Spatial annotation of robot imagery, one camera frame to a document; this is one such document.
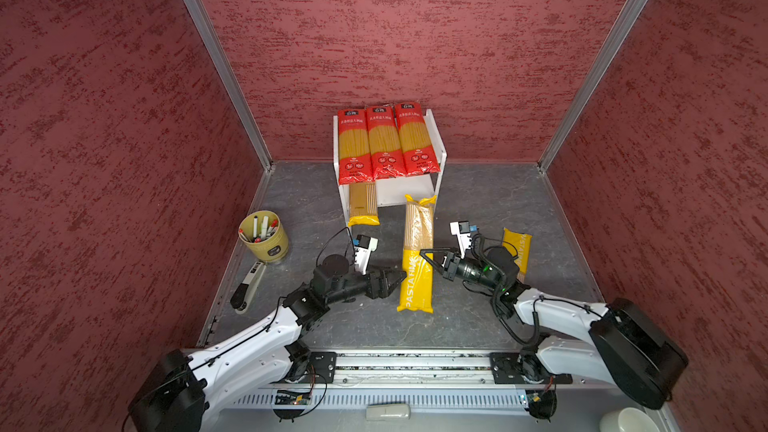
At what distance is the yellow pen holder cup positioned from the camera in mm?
845

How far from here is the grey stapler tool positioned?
826 mm

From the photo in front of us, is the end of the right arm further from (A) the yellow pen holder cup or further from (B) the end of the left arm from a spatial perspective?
(A) the yellow pen holder cup
